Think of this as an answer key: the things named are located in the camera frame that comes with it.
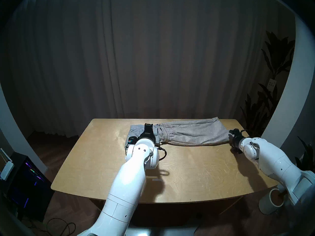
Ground white cylindrical pot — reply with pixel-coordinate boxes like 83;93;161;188
258;188;287;215

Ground black floor cable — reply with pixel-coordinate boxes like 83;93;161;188
46;217;77;236

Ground light wooden table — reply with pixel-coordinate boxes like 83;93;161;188
51;118;278;205

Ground small dark leafy plant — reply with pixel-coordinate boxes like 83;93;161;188
294;136;315;172

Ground light grey shorts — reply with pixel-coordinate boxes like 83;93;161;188
125;124;163;150

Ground black computer tower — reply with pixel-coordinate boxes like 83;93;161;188
5;152;55;222

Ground beige sweat shorts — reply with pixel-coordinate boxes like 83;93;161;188
155;117;230;146

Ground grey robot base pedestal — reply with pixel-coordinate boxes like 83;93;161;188
126;224;200;236

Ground tall dark leafy plant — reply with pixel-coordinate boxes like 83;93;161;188
240;31;296;141

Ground brown pleated curtain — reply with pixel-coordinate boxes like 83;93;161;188
0;0;296;140

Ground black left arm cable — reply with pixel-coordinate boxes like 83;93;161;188
156;146;167;162

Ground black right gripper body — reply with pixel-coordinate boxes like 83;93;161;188
228;129;246;155

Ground white router box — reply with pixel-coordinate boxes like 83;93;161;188
0;147;15;181

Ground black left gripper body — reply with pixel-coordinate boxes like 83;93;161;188
139;123;157;144

